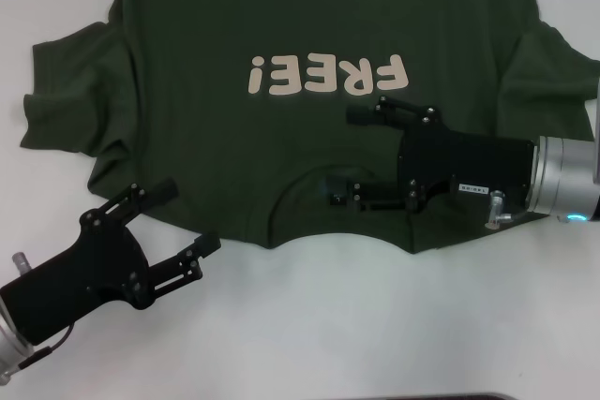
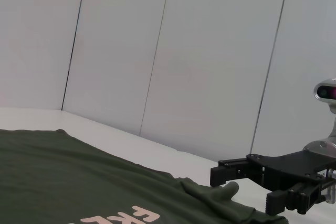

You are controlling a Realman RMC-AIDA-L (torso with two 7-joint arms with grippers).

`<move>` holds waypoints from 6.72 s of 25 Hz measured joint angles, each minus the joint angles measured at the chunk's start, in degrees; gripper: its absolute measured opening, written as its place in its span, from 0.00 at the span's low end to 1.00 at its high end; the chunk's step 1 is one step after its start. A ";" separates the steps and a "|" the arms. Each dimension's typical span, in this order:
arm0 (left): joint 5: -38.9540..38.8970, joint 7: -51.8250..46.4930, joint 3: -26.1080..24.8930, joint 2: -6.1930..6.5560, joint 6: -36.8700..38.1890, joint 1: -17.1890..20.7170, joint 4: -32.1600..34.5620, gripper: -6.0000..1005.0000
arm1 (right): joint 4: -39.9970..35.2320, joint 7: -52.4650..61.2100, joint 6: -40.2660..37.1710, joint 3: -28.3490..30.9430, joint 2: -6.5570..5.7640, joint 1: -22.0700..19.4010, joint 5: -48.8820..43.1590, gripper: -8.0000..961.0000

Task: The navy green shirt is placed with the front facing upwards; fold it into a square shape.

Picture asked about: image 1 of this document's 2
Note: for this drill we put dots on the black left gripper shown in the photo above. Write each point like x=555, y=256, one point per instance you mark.
x=94, y=264

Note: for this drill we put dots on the dark green FREE t-shirt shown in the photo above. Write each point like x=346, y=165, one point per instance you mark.
x=234, y=20

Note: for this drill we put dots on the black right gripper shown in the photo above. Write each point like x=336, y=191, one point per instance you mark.
x=469, y=161

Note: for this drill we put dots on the silver connector plug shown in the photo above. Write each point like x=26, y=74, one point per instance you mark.
x=19, y=262

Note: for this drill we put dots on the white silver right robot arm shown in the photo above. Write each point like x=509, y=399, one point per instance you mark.
x=562, y=170

